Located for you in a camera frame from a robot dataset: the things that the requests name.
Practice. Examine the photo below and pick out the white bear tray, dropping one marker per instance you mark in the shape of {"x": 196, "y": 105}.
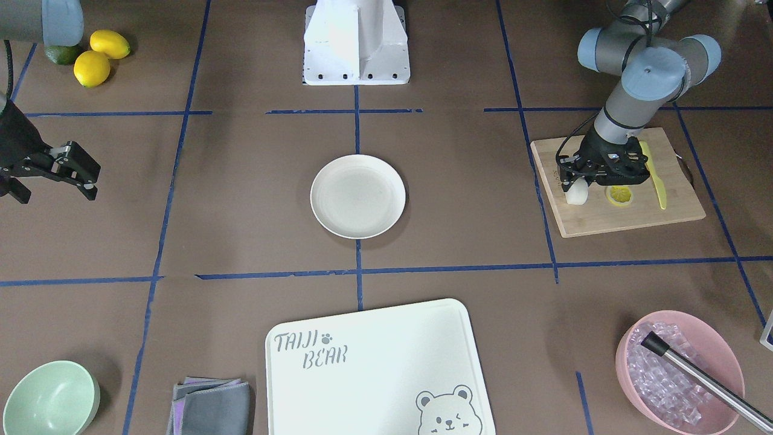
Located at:
{"x": 408, "y": 369}

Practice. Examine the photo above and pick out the mint green bowl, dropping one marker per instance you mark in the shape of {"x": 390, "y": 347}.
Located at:
{"x": 59, "y": 397}

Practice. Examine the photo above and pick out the lemon slice bottom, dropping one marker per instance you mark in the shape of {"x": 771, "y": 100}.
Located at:
{"x": 619, "y": 195}

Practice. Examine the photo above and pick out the pink bowl with ice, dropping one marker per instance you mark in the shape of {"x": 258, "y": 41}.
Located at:
{"x": 664, "y": 394}

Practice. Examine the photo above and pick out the cream round plate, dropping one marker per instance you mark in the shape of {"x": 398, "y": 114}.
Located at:
{"x": 358, "y": 196}

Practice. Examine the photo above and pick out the yellow lemon lower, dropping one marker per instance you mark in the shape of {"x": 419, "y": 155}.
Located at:
{"x": 92, "y": 68}

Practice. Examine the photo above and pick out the grey folded cloth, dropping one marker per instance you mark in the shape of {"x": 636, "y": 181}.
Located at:
{"x": 210, "y": 406}

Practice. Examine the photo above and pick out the yellow plastic knife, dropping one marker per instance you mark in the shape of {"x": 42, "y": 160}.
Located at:
{"x": 658, "y": 183}

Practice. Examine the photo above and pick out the metal black-tipped stirrer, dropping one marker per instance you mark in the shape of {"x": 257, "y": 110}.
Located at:
{"x": 659, "y": 347}

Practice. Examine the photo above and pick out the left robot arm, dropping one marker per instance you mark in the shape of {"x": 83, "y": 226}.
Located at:
{"x": 652, "y": 71}

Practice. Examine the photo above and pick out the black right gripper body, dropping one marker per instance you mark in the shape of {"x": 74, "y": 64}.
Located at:
{"x": 18, "y": 140}

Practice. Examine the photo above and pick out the yellow lemon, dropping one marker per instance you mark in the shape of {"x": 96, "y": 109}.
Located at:
{"x": 92, "y": 68}
{"x": 112, "y": 44}

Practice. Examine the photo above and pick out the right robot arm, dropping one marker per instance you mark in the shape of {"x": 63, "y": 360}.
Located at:
{"x": 60, "y": 23}

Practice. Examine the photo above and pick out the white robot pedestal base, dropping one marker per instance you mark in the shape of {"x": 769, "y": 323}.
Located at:
{"x": 355, "y": 43}

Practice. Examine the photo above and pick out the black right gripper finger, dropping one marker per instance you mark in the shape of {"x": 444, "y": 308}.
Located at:
{"x": 75, "y": 166}
{"x": 14, "y": 188}

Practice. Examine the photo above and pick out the green lime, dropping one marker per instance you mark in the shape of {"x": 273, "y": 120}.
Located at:
{"x": 63, "y": 55}

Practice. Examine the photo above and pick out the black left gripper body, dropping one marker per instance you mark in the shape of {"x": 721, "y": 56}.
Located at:
{"x": 593, "y": 146}

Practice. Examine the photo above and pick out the bamboo cutting board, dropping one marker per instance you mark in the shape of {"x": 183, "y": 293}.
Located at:
{"x": 598, "y": 215}

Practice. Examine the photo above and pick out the yellow lemon upper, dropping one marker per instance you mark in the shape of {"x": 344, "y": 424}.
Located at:
{"x": 112, "y": 44}

